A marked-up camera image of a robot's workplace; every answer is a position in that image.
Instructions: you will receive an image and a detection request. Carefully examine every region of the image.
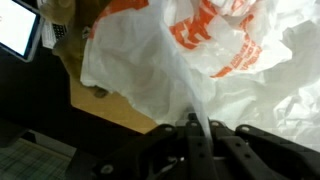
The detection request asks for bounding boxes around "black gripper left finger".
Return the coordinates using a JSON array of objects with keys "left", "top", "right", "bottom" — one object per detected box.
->
[{"left": 66, "top": 113, "right": 214, "bottom": 180}]

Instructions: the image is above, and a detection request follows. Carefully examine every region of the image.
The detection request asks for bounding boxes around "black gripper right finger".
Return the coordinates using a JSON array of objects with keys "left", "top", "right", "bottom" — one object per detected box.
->
[{"left": 209, "top": 120, "right": 320, "bottom": 180}]

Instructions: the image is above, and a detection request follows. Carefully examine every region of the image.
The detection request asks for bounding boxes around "white plastic bag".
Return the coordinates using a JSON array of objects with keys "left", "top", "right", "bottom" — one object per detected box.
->
[{"left": 80, "top": 0, "right": 320, "bottom": 150}]

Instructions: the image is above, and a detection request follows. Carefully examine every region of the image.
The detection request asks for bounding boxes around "large cardboard box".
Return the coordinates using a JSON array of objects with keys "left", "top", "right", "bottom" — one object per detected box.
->
[{"left": 39, "top": 0, "right": 157, "bottom": 133}]

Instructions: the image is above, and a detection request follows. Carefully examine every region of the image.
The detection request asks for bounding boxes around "green plaid sofa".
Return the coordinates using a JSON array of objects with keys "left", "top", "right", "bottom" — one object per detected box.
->
[{"left": 0, "top": 140, "right": 71, "bottom": 180}]

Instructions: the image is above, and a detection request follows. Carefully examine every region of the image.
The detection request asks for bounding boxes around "tablet with lit screen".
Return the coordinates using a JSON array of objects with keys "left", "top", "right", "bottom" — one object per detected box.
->
[{"left": 0, "top": 0, "right": 44, "bottom": 62}]

